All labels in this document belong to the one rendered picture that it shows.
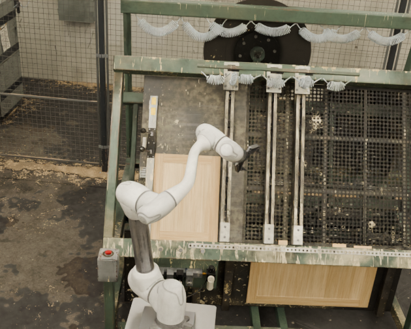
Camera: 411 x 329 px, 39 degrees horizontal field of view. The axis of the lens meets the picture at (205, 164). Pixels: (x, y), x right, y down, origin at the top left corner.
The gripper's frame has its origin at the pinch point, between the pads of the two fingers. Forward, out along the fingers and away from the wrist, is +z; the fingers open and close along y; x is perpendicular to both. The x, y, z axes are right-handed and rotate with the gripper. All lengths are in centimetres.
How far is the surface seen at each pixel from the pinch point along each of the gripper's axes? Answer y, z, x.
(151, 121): -25, 10, 75
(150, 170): -50, 10, 54
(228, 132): -0.2, 33.1, 37.0
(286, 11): 89, 58, 70
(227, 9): 65, 40, 99
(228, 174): -21.1, 32.9, 18.2
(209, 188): -36, 30, 21
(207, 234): -59, 29, 2
